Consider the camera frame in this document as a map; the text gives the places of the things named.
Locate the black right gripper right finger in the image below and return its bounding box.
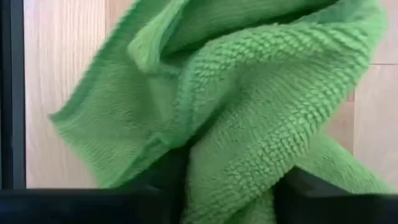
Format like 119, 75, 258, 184
274, 167, 398, 224

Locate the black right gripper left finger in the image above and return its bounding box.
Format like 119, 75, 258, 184
0, 146, 191, 224

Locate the green microfiber towel white tag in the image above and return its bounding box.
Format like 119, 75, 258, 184
49, 0, 397, 224

